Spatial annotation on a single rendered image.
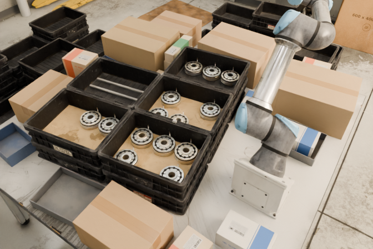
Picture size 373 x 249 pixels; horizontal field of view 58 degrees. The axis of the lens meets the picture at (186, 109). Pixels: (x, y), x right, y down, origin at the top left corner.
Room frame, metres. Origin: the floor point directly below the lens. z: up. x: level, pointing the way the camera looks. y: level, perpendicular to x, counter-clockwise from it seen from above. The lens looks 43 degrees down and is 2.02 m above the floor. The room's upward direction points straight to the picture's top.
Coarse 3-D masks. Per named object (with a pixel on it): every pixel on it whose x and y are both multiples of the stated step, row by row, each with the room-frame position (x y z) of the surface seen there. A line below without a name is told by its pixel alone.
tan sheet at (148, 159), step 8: (136, 128) 1.14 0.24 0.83; (128, 144) 1.04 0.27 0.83; (152, 144) 1.04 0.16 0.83; (176, 144) 1.04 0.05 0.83; (136, 152) 0.99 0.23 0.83; (144, 152) 0.99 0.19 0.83; (152, 152) 0.99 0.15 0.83; (144, 160) 0.94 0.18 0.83; (152, 160) 0.94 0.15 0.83; (160, 160) 0.94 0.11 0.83; (168, 160) 0.94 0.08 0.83; (176, 160) 0.94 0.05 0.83; (144, 168) 0.90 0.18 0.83; (152, 168) 0.90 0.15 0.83; (160, 168) 0.90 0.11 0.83; (184, 168) 0.90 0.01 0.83; (184, 176) 0.86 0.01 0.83
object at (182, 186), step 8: (136, 112) 1.15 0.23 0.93; (160, 120) 1.10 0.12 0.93; (168, 120) 1.09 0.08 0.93; (120, 128) 1.05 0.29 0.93; (184, 128) 1.05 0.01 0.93; (192, 128) 1.04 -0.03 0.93; (112, 136) 0.99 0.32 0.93; (208, 136) 0.99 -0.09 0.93; (104, 144) 0.95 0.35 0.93; (208, 144) 0.97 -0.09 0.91; (200, 152) 0.91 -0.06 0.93; (112, 160) 0.87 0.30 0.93; (120, 160) 0.86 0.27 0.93; (128, 168) 0.84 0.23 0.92; (136, 168) 0.82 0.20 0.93; (192, 168) 0.82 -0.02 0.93; (152, 176) 0.79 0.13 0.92; (160, 176) 0.79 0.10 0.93; (168, 184) 0.76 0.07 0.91; (176, 184) 0.75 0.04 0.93; (184, 184) 0.75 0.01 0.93
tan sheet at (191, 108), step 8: (160, 96) 1.37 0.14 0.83; (160, 104) 1.31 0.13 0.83; (184, 104) 1.31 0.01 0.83; (192, 104) 1.31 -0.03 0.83; (200, 104) 1.31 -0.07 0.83; (168, 112) 1.25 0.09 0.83; (176, 112) 1.25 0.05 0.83; (184, 112) 1.25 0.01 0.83; (192, 112) 1.25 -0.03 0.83; (192, 120) 1.19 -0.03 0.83; (200, 120) 1.19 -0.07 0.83; (208, 120) 1.19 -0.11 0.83; (208, 128) 1.14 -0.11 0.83
